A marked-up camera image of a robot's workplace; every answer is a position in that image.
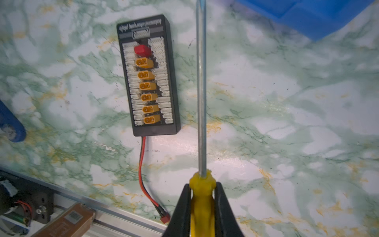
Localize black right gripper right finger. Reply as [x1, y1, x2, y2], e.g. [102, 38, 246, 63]
[214, 182, 244, 237]

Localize black parallel charging board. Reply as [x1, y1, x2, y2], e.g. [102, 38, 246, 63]
[116, 14, 181, 137]

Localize blue plastic bin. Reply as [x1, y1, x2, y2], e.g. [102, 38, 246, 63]
[240, 0, 373, 41]

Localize red black cable with plug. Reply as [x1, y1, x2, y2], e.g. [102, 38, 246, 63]
[138, 136, 171, 224]

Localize brown cardboard box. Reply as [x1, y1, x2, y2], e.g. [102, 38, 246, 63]
[33, 203, 96, 237]

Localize yellow handled screwdriver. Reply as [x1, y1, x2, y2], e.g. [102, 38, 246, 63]
[189, 1, 216, 237]

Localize black bracket with wires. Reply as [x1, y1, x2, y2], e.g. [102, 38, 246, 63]
[1, 176, 54, 226]

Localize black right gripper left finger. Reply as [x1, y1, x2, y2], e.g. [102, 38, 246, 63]
[162, 184, 191, 237]

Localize aluminium table edge rail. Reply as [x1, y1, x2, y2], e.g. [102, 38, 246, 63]
[1, 166, 166, 237]

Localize blue cylindrical object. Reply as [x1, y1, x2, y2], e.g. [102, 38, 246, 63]
[1, 101, 26, 143]

